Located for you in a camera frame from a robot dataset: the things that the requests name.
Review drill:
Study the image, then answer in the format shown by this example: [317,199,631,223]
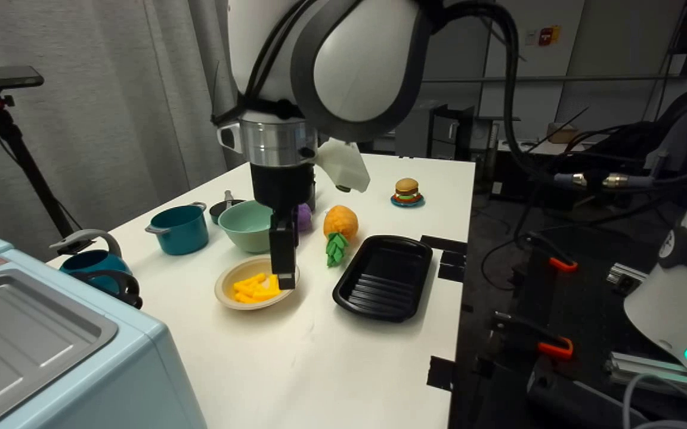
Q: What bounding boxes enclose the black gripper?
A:
[247,162,320,293]

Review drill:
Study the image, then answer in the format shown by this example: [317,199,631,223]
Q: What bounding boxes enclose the yellow toy potato fries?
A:
[231,272,283,305]

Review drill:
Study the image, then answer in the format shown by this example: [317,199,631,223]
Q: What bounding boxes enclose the white bowl of yellow fries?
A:
[212,253,298,312]

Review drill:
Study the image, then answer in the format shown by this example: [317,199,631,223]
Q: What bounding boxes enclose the mint green bowl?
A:
[216,199,276,256]

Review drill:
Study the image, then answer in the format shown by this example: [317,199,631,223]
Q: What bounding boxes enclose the small blue plate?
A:
[388,193,426,213]

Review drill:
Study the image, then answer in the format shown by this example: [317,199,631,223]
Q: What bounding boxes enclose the purple toy vegetable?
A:
[293,201,317,236]

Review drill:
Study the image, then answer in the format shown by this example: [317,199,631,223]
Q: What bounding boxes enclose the orange toy pineapple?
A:
[323,204,363,269]

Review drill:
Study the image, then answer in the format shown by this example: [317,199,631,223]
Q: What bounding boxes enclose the dark grey toy pan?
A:
[207,189,247,228]

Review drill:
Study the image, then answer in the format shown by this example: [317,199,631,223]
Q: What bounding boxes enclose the black rectangular tray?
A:
[331,233,434,325]

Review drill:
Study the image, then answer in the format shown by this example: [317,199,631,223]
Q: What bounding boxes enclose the teal toy pot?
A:
[146,201,212,257]

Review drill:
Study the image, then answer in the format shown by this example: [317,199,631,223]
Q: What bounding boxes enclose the toy hamburger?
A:
[392,177,424,206]

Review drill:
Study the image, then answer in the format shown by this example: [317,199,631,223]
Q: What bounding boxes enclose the black tape strip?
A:
[426,354,459,393]

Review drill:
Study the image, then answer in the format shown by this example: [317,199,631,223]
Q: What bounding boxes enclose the light blue toy oven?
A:
[0,232,207,429]

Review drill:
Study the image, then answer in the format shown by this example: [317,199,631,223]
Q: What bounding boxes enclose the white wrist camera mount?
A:
[314,139,373,195]

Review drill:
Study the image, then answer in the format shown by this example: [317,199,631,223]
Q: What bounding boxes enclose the teal kettle grey handle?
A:
[47,230,146,311]

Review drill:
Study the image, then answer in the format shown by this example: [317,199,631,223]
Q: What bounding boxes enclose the orange handled black clamp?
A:
[521,230,583,276]
[492,309,577,366]

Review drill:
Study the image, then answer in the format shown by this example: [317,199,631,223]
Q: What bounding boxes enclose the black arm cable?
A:
[430,0,687,199]

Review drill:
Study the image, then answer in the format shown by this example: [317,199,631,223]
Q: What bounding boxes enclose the black camera on tripod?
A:
[0,65,83,243]

